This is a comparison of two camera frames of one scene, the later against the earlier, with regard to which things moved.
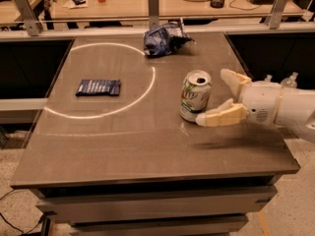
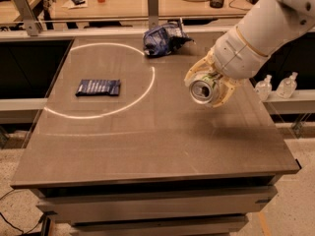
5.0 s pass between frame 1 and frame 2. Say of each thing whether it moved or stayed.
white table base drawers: stayed
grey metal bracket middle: stayed
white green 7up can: moved
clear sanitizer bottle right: stayed
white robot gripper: moved
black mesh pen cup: stayed
